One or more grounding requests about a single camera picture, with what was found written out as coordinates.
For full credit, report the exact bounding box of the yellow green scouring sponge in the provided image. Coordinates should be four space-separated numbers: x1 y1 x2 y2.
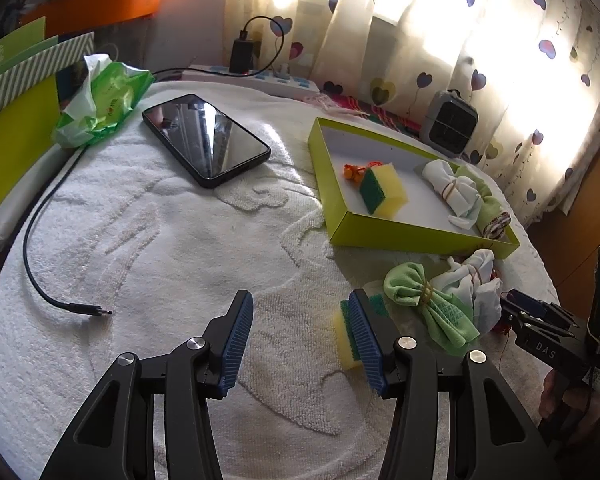
357 162 410 220
332 294 391 372

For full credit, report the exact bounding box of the black charging cable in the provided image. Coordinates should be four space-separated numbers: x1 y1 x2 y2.
22 16 289 318

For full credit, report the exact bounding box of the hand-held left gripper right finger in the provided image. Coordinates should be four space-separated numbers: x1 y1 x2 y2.
347 287 563 480

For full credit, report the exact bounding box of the black charger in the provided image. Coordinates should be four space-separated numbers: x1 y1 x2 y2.
228 37 255 75

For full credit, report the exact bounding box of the thin white cloth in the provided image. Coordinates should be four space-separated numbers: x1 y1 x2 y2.
472 280 503 333

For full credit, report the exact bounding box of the orange plastic tray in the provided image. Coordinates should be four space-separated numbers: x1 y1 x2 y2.
17 0 165 38

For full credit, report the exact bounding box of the cream heart-print curtain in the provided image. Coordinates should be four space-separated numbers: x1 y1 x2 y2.
222 0 600 228

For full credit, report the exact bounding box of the small white sock bundle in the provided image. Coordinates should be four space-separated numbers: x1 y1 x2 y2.
447 249 496 311

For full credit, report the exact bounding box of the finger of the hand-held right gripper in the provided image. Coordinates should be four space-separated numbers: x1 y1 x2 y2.
507 288 579 329
500 298 532 334

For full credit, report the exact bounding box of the small grey space heater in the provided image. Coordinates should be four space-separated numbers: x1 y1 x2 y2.
419 89 479 159

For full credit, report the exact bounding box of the green cloth bundle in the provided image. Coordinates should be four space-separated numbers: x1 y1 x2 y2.
383 261 481 350

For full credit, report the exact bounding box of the yellow-green cardboard box tray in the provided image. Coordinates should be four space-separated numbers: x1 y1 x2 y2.
307 116 522 260

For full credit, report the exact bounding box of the black smartphone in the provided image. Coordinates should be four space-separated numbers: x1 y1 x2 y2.
141 93 272 189

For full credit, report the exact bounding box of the green tissue pack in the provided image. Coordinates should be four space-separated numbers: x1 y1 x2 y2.
52 54 156 149

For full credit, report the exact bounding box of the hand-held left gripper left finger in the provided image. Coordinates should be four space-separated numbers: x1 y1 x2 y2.
40 289 255 480

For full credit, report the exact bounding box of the small orange mesh bundle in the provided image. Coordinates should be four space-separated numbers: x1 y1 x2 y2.
342 161 383 184

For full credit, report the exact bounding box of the colourful plaid cloth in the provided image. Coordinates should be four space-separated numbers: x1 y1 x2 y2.
305 92 421 133

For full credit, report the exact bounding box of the person's right hand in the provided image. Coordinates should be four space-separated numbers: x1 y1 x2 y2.
539 367 600 447

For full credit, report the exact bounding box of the large white cloth bundle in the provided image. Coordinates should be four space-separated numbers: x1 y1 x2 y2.
421 159 483 231

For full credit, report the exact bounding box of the green towel red trim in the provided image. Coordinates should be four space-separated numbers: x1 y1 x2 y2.
454 166 512 239

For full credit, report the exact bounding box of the white power strip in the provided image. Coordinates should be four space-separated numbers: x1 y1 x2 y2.
181 62 321 101

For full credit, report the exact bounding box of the red cord bundle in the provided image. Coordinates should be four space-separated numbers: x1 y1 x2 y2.
489 266 514 337

